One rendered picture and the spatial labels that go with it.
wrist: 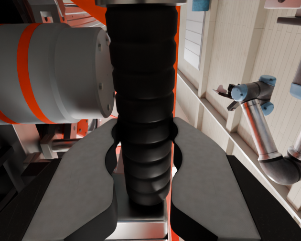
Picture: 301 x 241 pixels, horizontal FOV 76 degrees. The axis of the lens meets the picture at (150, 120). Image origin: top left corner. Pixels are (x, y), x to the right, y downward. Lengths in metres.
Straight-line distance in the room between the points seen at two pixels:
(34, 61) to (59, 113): 0.07
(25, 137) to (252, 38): 5.59
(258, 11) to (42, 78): 5.56
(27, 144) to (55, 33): 0.20
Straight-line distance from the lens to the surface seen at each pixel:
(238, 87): 0.98
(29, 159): 0.39
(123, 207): 0.17
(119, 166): 0.27
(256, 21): 5.71
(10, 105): 0.29
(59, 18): 0.55
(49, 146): 0.42
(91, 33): 0.27
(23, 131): 0.39
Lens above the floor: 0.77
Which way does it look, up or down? 30 degrees up
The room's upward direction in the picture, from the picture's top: 179 degrees clockwise
